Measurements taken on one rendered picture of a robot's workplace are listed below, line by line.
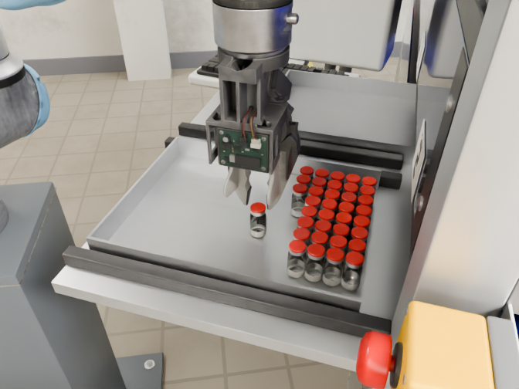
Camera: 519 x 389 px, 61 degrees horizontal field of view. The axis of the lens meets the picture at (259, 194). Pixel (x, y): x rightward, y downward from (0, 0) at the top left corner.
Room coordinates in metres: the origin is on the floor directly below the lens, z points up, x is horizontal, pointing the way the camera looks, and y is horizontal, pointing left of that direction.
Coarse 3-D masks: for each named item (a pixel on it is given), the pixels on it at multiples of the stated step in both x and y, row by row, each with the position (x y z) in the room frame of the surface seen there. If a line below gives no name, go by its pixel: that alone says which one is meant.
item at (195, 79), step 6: (294, 60) 1.30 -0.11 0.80; (300, 60) 1.30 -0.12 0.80; (192, 78) 1.17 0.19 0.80; (198, 78) 1.17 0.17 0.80; (204, 78) 1.16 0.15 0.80; (210, 78) 1.16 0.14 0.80; (216, 78) 1.15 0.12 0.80; (198, 84) 1.17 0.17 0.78; (204, 84) 1.16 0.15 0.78; (210, 84) 1.15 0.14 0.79; (216, 84) 1.14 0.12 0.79
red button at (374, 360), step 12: (372, 336) 0.19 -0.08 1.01; (384, 336) 0.19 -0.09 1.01; (360, 348) 0.19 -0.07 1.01; (372, 348) 0.18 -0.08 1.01; (384, 348) 0.18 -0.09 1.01; (360, 360) 0.18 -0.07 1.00; (372, 360) 0.17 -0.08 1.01; (384, 360) 0.17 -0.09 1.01; (360, 372) 0.17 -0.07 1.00; (372, 372) 0.17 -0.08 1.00; (384, 372) 0.17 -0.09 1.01; (372, 384) 0.17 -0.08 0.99; (384, 384) 0.16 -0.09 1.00
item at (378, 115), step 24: (288, 72) 0.93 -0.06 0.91; (312, 72) 0.93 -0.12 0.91; (312, 96) 0.87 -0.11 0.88; (336, 96) 0.87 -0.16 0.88; (360, 96) 0.87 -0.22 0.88; (384, 96) 0.87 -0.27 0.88; (408, 96) 0.86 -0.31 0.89; (312, 120) 0.77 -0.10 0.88; (336, 120) 0.77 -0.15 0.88; (360, 120) 0.77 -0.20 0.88; (384, 120) 0.77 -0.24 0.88; (408, 120) 0.77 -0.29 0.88; (336, 144) 0.65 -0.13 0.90; (360, 144) 0.64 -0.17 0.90; (384, 144) 0.63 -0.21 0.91; (408, 144) 0.68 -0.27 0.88
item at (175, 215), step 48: (192, 144) 0.64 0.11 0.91; (144, 192) 0.53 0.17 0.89; (192, 192) 0.54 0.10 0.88; (288, 192) 0.54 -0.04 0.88; (96, 240) 0.40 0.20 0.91; (144, 240) 0.43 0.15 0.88; (192, 240) 0.43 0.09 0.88; (240, 240) 0.43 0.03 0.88; (288, 240) 0.43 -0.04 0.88; (288, 288) 0.32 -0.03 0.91; (336, 288) 0.35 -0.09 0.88
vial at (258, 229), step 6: (252, 216) 0.44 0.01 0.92; (258, 216) 0.44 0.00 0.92; (264, 216) 0.44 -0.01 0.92; (252, 222) 0.44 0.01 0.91; (258, 222) 0.43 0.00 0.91; (264, 222) 0.44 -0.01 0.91; (252, 228) 0.44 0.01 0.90; (258, 228) 0.43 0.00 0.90; (264, 228) 0.44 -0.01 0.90; (252, 234) 0.44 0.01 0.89; (258, 234) 0.43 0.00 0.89; (264, 234) 0.44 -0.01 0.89
